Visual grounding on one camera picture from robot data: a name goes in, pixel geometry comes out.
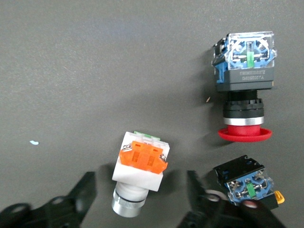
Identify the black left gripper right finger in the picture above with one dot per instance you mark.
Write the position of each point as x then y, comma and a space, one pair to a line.
213, 213

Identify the dark grey table mat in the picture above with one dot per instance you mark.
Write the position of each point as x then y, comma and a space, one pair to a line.
71, 71

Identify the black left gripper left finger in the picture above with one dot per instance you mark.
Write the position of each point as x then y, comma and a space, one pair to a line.
59, 211

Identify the red mushroom push button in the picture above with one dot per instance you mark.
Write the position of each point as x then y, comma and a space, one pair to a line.
247, 78
247, 187

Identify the white button orange contact block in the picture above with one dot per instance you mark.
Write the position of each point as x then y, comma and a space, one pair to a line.
140, 175

